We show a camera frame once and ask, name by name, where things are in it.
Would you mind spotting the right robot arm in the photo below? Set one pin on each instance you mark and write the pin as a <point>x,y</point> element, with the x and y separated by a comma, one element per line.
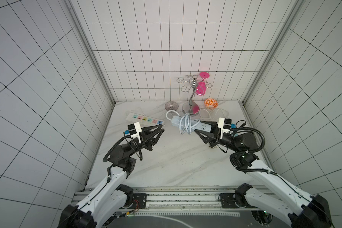
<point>295,207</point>

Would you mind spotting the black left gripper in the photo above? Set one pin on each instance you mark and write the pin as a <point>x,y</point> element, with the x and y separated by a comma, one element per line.
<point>142,139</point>

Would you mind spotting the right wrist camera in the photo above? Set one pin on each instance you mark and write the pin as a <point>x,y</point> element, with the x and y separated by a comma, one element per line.
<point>225,125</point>

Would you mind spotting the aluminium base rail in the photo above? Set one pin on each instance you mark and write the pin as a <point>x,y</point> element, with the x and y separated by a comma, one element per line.
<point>187,198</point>

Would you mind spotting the white strip with colourful sockets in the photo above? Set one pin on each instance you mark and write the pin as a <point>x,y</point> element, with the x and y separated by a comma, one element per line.
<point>143,120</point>

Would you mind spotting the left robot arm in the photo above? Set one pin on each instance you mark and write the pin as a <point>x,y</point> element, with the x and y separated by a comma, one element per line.
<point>100,206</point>

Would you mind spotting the pink plastic goblet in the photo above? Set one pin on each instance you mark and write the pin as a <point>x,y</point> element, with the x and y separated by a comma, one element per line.
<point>201,87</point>

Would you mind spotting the orange patterned bowl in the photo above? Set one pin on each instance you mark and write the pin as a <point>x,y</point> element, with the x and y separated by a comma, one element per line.
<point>211,103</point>

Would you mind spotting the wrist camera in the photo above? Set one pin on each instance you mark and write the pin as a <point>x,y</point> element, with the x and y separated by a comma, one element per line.
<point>225,125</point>
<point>134,131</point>

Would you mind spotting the striped grey bowl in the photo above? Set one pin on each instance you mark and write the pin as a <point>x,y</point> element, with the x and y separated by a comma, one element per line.
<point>171,105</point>

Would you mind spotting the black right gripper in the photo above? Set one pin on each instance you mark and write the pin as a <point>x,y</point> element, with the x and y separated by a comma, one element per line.
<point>216,137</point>

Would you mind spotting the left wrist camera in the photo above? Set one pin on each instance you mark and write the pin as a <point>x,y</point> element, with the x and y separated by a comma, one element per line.
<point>134,131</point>

